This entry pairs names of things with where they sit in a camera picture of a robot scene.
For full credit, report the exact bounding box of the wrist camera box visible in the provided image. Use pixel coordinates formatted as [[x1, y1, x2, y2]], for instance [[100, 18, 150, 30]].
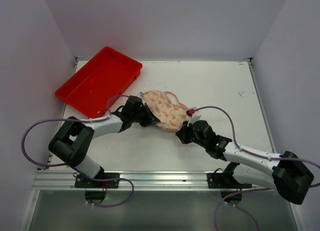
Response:
[[137, 92, 145, 101], [186, 108, 202, 126]]

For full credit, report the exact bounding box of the floral mesh laundry bag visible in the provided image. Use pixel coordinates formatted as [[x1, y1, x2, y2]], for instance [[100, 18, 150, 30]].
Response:
[[142, 90, 189, 132]]

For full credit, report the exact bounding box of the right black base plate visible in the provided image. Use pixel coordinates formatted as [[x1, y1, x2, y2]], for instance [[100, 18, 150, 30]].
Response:
[[206, 172, 252, 189]]

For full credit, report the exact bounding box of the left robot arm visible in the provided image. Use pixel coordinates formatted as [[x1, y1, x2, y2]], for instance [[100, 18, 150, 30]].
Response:
[[48, 96, 161, 181]]

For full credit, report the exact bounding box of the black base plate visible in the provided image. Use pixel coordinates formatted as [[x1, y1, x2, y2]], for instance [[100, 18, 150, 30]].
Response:
[[74, 172, 120, 189], [206, 172, 252, 189]]

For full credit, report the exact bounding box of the aluminium front rail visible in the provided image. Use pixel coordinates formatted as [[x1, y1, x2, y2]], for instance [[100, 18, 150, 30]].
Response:
[[32, 170, 260, 192]]

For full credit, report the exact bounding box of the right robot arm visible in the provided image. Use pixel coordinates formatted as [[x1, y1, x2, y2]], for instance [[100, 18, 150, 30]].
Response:
[[175, 120, 314, 205]]

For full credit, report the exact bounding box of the red plastic tray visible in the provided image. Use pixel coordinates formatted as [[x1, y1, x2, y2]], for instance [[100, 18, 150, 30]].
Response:
[[55, 46, 143, 118]]

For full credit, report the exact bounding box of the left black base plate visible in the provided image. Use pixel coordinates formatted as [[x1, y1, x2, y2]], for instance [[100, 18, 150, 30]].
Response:
[[74, 172, 120, 189]]

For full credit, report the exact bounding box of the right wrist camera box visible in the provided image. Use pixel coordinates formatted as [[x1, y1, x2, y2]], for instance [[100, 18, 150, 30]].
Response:
[[186, 108, 202, 126]]

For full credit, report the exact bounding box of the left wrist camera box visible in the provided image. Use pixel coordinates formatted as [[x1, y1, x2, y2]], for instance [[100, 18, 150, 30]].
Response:
[[137, 92, 145, 101]]

